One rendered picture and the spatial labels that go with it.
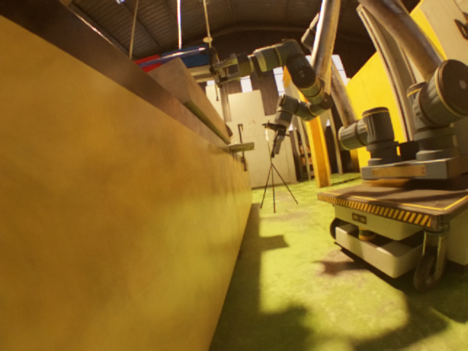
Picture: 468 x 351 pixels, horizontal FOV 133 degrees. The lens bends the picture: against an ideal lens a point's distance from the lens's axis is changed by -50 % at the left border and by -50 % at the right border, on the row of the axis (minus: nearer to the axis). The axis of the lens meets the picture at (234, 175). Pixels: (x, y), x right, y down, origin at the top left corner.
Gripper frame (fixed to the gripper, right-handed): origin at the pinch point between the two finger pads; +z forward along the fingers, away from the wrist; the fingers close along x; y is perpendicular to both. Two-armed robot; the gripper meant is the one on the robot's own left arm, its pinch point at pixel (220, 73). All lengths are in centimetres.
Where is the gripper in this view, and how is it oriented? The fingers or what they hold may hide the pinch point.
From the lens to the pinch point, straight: 93.9
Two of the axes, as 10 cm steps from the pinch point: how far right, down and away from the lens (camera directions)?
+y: -3.1, -9.5, 0.4
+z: -9.4, 3.1, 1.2
